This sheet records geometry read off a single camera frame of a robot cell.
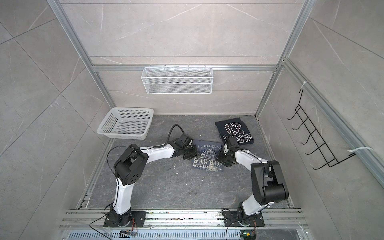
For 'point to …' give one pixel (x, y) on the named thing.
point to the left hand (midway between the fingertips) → (201, 151)
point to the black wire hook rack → (330, 158)
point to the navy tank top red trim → (236, 128)
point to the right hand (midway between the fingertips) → (217, 157)
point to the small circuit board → (127, 234)
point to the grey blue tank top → (206, 159)
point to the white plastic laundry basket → (126, 123)
